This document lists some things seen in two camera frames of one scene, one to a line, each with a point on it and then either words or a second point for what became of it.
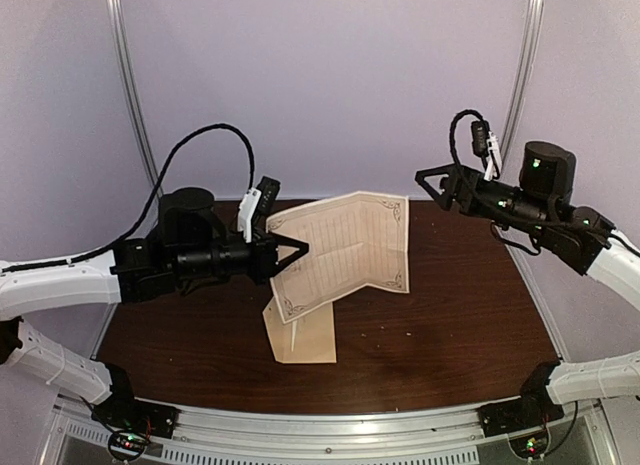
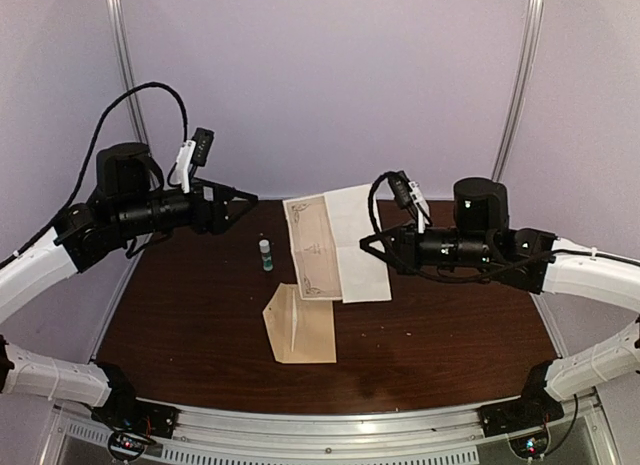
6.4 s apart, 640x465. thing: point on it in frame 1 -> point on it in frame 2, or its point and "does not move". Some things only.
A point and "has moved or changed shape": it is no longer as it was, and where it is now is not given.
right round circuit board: (532, 445) does not move
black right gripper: (452, 186) -> (404, 243)
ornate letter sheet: (353, 240) has moved or changed shape
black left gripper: (265, 264) -> (217, 222)
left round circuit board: (127, 446) does not move
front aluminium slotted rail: (333, 436) does not move
